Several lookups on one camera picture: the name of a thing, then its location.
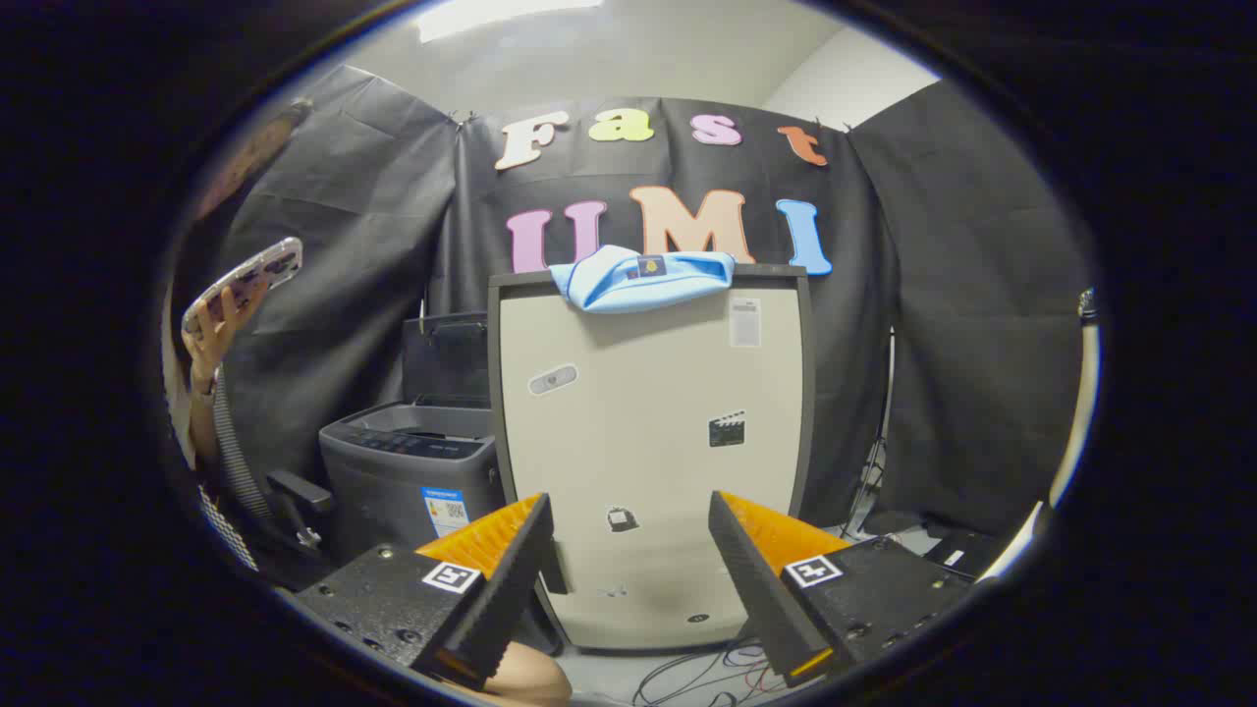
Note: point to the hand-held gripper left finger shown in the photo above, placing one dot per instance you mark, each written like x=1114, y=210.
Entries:
x=506, y=579

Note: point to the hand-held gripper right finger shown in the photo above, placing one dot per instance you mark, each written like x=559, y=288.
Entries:
x=761, y=579

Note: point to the grey washing machine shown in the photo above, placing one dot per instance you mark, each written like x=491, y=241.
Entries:
x=393, y=491

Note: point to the light blue shirt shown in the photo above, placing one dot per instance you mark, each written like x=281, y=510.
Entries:
x=609, y=285

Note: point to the person's knee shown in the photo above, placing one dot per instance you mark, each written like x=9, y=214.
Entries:
x=530, y=679

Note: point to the black light stand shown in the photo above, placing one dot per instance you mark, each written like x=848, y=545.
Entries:
x=874, y=462

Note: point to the black box on floor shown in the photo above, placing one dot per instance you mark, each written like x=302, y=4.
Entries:
x=967, y=552

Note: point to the black office chair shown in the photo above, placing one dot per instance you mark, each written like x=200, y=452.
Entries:
x=295, y=491

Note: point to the black backdrop cloth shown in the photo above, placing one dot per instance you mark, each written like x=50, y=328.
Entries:
x=393, y=245

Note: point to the white pole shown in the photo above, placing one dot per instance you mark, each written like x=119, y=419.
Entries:
x=1080, y=412

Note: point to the smartphone in clear case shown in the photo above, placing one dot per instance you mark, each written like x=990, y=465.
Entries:
x=245, y=280

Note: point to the beige cabinet with dark frame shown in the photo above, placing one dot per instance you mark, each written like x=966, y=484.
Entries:
x=638, y=412

